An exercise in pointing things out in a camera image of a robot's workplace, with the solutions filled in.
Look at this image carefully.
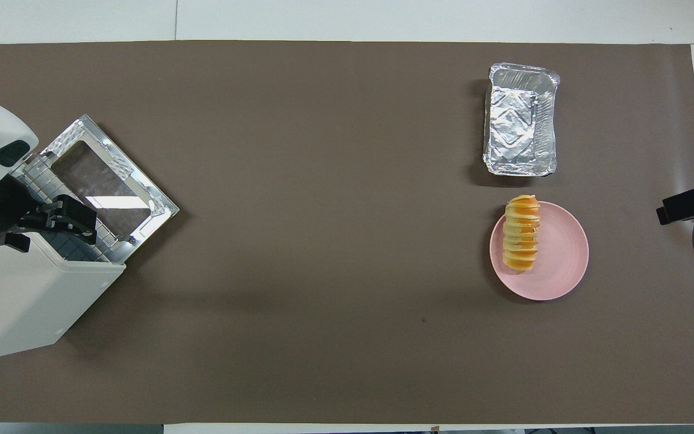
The sliced orange bread loaf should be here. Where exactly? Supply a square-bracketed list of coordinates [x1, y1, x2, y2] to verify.
[502, 194, 541, 272]

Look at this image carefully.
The aluminium foil tray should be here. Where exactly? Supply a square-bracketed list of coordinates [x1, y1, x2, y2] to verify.
[483, 63, 560, 177]

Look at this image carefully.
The white toaster oven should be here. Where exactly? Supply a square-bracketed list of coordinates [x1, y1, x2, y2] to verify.
[0, 154, 126, 362]

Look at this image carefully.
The glass oven door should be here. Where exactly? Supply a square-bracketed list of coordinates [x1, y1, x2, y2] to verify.
[40, 115, 180, 266]

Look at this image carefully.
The pink round plate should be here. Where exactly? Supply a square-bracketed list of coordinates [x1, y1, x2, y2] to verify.
[490, 200, 590, 300]

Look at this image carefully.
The brown paper table mat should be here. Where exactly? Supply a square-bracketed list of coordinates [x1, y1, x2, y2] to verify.
[0, 40, 694, 424]

